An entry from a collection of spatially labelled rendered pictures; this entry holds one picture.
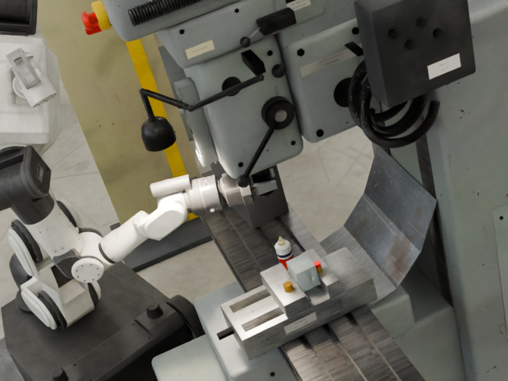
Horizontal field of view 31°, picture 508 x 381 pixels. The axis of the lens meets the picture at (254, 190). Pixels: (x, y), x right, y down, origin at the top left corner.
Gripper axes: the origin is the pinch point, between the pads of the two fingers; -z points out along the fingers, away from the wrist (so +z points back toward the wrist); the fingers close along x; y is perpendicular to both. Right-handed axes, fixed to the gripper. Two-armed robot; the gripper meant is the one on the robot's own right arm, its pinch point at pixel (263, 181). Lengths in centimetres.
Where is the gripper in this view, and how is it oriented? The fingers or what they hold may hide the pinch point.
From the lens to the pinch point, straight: 220.3
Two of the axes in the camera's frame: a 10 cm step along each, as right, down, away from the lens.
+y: 2.3, 8.0, 5.6
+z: -9.7, 2.4, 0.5
